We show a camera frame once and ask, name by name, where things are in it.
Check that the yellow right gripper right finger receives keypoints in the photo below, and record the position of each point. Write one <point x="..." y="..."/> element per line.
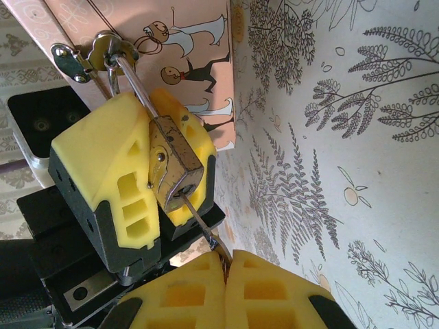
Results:
<point x="274" y="298"/>

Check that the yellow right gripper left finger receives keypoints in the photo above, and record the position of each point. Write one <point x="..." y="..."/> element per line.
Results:
<point x="178" y="294"/>

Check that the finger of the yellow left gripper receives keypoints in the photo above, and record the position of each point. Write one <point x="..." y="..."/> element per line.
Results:
<point x="197" y="137"/>
<point x="103" y="161"/>

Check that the brass padlock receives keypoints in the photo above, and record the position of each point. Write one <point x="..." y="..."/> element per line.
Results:
<point x="175" y="154"/>

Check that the silver key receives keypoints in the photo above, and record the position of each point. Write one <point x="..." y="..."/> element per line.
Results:
<point x="199" y="219"/>

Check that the pink tin box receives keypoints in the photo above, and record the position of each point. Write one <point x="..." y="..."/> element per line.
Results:
<point x="199" y="51"/>

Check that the silver box hasp latch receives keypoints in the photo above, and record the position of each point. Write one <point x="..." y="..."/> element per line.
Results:
<point x="68" y="61"/>

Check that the floral patterned tablecloth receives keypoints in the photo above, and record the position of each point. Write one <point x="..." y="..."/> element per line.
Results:
<point x="343" y="171"/>

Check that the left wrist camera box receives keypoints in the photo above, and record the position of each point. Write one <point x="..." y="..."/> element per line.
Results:
<point x="37" y="120"/>

